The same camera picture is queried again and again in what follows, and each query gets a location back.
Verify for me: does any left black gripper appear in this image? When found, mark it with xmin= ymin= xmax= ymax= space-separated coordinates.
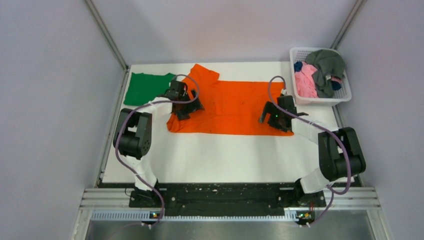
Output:
xmin=175 ymin=89 xmax=205 ymax=121

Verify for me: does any orange t-shirt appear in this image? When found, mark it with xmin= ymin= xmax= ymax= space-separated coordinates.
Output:
xmin=166 ymin=64 xmax=293 ymax=137

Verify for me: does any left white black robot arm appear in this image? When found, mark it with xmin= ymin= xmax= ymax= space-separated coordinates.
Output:
xmin=112 ymin=80 xmax=205 ymax=208

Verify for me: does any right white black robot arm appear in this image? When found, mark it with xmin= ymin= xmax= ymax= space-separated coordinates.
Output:
xmin=258 ymin=95 xmax=366 ymax=206

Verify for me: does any pink t-shirt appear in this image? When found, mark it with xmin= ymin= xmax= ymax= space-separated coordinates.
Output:
xmin=293 ymin=61 xmax=346 ymax=98

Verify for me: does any folded green t-shirt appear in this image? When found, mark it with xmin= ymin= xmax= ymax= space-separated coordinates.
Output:
xmin=123 ymin=73 xmax=175 ymax=107

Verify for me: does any white plastic laundry basket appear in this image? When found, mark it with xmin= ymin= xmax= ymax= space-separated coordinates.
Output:
xmin=289 ymin=46 xmax=352 ymax=107

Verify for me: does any grey t-shirt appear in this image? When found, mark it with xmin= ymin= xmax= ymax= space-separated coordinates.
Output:
xmin=304 ymin=49 xmax=346 ymax=98

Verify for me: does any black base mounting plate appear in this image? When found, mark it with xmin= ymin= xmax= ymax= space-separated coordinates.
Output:
xmin=129 ymin=182 xmax=327 ymax=217

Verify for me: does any white slotted cable duct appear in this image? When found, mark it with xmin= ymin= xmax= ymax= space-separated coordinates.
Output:
xmin=91 ymin=210 xmax=312 ymax=222

